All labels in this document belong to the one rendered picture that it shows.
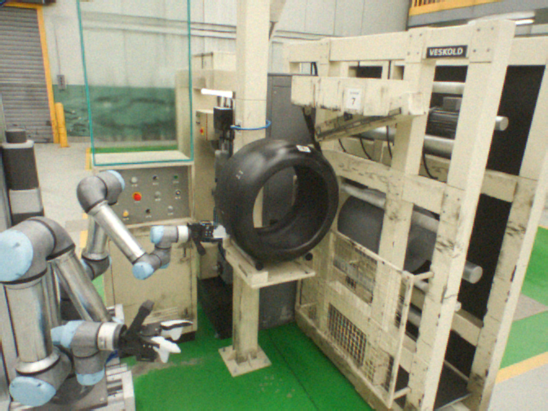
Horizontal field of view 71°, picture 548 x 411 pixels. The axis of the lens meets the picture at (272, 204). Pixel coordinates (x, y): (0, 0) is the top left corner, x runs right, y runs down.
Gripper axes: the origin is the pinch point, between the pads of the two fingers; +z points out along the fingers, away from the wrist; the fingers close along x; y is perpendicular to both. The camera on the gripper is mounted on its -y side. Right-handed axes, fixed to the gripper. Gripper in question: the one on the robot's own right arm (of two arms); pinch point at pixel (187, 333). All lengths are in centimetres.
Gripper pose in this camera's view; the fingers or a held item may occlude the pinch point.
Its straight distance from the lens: 119.2
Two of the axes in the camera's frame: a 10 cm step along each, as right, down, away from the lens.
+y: -0.5, 9.8, 1.8
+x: -0.3, 1.8, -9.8
